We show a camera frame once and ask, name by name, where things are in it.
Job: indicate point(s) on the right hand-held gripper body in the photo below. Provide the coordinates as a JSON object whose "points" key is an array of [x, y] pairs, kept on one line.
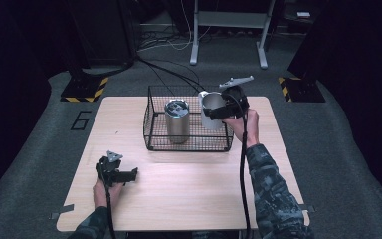
{"points": [[235, 99]]}

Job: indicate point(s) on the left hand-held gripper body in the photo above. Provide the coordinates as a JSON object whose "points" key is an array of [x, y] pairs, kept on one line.
{"points": [[107, 167]]}

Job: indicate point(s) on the white metal cup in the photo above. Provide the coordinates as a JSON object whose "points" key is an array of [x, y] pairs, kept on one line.
{"points": [[212, 99]]}

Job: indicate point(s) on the steel tumbler with lid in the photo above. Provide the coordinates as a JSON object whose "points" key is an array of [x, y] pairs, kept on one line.
{"points": [[177, 124]]}

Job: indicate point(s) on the person's right hand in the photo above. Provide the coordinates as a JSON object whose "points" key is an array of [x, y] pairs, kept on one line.
{"points": [[242, 127]]}

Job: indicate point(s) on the person's left hand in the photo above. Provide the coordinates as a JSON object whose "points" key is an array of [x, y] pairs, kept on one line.
{"points": [[101, 195]]}

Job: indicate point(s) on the grey tape strip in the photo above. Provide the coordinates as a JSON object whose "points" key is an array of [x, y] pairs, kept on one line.
{"points": [[61, 211], [308, 208]]}

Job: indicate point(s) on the yellow-black striped stand base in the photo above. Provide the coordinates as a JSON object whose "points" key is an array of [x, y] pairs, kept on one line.
{"points": [[300, 89], [84, 91]]}

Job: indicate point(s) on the white metal stand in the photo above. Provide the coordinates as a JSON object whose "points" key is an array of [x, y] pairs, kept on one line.
{"points": [[229, 19]]}

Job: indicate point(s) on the small white box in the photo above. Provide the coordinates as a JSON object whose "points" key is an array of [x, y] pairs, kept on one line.
{"points": [[303, 14]]}

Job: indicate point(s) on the dark cabinet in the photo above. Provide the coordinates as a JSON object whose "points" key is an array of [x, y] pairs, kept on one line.
{"points": [[102, 30]]}

